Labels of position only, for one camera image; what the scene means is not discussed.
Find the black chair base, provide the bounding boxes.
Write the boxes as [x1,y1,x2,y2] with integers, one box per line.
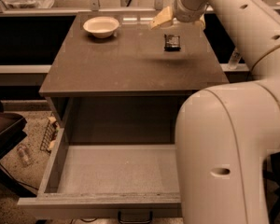
[263,152,280,224]

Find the clear plastic water bottle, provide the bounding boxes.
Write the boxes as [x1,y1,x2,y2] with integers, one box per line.
[228,49,241,70]

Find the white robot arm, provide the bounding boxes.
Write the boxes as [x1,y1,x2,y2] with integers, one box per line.
[150,0,280,224]

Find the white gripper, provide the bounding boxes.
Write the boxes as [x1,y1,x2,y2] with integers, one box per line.
[149,0,207,30]

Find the grey cabinet with glossy top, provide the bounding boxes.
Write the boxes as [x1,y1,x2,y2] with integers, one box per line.
[40,12,228,145]

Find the open grey top drawer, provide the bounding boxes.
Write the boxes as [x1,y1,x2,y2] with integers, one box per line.
[18,130,181,220]

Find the crushed plastic bottle on floor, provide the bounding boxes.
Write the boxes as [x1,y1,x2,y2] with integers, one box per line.
[17,144,33,167]

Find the white ceramic bowl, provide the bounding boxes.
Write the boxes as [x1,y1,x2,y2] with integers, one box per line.
[83,17,119,38]

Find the black drawer handle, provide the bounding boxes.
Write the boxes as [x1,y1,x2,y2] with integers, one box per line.
[117,211,153,224]

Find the wire basket on floor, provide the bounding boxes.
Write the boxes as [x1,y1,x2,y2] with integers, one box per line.
[40,116,59,153]

